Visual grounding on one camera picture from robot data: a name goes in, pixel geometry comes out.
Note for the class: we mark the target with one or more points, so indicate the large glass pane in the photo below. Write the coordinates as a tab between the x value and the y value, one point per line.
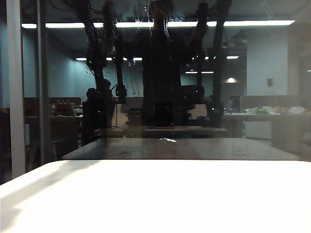
267	72

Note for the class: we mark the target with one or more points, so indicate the grey frame post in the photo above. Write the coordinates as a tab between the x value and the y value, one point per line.
42	97

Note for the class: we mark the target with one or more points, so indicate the white frame post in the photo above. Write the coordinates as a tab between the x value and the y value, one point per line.
16	97

